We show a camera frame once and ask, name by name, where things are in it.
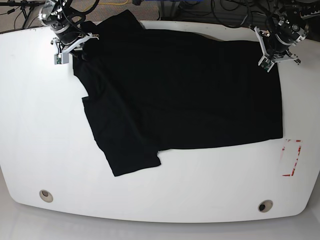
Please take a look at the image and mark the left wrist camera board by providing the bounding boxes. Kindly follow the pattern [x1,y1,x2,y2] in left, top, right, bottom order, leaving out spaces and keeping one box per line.
[258,55,275,73]

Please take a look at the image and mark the red tape rectangle marking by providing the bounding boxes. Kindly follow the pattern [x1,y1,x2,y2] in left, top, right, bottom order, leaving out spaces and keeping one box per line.
[279,139,302,177]

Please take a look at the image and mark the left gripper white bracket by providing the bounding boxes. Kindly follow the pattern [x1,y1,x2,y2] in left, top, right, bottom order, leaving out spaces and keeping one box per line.
[253,26,301,65]

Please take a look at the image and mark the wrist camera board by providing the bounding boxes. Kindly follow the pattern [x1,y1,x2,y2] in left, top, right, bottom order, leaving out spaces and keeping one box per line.
[54,52,69,65]
[258,55,275,73]

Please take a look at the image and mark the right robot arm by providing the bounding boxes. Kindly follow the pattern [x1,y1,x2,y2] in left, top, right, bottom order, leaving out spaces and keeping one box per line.
[38,0,99,65]

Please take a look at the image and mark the black T-shirt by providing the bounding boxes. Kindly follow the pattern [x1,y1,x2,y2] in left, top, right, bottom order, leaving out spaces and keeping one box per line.
[73,10,283,177]

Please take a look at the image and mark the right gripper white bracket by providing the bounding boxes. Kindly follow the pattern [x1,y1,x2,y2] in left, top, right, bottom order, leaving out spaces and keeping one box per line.
[50,26,100,58]

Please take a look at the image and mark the left table cable grommet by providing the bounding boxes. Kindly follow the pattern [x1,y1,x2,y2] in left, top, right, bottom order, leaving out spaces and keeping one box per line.
[39,190,54,203]

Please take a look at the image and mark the yellow cable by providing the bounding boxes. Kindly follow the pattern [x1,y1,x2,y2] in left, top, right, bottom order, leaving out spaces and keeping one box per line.
[83,0,130,13]

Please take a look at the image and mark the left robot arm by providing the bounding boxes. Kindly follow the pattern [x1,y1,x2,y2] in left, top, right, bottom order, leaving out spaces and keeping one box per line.
[250,0,309,72]

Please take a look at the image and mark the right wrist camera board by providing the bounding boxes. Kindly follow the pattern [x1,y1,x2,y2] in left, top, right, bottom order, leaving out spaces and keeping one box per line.
[54,52,69,65]

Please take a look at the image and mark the right table cable grommet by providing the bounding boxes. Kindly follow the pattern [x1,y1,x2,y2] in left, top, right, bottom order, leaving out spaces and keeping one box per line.
[258,199,273,213]

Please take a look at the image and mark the table cable grommet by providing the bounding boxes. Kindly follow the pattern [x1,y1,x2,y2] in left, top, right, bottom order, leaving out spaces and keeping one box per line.
[39,190,54,203]
[258,199,273,213]

